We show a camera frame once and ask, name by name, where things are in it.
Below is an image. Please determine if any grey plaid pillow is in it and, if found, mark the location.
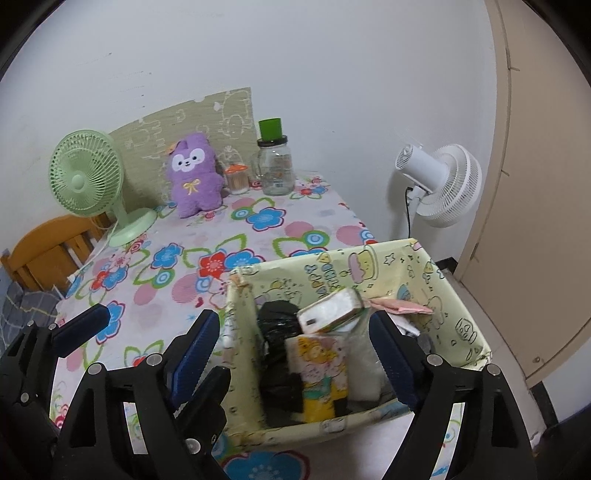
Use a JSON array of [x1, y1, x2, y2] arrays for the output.
[[0, 277, 61, 352]]

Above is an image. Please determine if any green patterned board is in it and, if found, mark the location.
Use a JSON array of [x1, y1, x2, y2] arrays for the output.
[[108, 87, 257, 208]]

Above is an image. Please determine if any purple plush toy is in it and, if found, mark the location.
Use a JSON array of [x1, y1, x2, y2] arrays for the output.
[[165, 132, 226, 219]]

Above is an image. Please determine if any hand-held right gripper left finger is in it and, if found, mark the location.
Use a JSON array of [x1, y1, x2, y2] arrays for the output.
[[51, 309, 227, 480]]

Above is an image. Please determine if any black packet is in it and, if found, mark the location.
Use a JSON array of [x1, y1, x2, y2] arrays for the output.
[[256, 300, 305, 411]]

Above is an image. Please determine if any floral tablecloth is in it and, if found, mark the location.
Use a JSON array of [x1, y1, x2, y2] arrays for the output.
[[48, 174, 467, 480]]

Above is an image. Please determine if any yellow printed cardboard box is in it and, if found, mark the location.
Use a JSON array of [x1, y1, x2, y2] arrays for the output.
[[222, 237, 494, 450]]

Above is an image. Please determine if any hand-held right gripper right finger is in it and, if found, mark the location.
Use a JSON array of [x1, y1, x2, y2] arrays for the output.
[[368, 311, 539, 480]]

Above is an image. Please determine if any tissue packet yellow cartoon print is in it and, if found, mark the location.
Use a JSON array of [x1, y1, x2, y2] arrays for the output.
[[285, 333, 348, 423]]

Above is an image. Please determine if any green desk fan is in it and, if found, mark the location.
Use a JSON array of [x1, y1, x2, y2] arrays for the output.
[[50, 130, 158, 247]]

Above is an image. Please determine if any tissue packet orange cat print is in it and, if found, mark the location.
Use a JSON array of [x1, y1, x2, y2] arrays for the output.
[[296, 287, 365, 334]]

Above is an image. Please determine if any wooden bed headboard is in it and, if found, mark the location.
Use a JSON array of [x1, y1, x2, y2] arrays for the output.
[[0, 215, 116, 294]]

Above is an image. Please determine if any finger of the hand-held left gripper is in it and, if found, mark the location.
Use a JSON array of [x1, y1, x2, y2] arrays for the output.
[[177, 367, 232, 457], [14, 306, 112, 370]]

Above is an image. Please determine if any small cup with sticks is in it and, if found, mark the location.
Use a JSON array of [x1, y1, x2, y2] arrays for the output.
[[224, 164, 250, 195]]

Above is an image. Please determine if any beige door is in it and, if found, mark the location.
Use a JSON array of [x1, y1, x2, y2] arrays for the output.
[[455, 0, 591, 388]]

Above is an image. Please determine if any glass jar mug green lid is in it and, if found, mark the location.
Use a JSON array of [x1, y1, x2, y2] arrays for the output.
[[250, 119, 296, 196]]

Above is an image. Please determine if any white standing fan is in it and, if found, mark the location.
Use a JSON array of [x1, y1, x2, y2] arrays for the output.
[[388, 143, 482, 241]]

